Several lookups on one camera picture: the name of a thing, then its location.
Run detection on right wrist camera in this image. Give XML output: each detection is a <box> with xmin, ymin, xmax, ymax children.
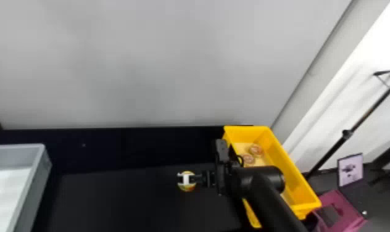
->
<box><xmin>214</xmin><ymin>139</ymin><xmax>230</xmax><ymax>165</ymax></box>

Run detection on yellow rectangular box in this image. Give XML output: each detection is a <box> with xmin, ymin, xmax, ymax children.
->
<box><xmin>221</xmin><ymin>125</ymin><xmax>322</xmax><ymax>230</ymax></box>

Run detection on magenta case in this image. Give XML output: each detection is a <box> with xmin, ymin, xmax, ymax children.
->
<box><xmin>311</xmin><ymin>189</ymin><xmax>368</xmax><ymax>232</ymax></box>

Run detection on black tripod stand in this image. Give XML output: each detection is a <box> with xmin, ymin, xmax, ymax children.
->
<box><xmin>306</xmin><ymin>69</ymin><xmax>390</xmax><ymax>180</ymax></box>

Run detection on laptop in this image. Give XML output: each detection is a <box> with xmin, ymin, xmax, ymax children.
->
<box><xmin>336</xmin><ymin>152</ymin><xmax>390</xmax><ymax>232</ymax></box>

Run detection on grey crate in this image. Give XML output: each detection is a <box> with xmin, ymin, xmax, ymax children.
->
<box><xmin>0</xmin><ymin>143</ymin><xmax>52</xmax><ymax>232</ymax></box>

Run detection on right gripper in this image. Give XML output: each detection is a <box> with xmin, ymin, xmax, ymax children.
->
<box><xmin>182</xmin><ymin>168</ymin><xmax>219</xmax><ymax>190</ymax></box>

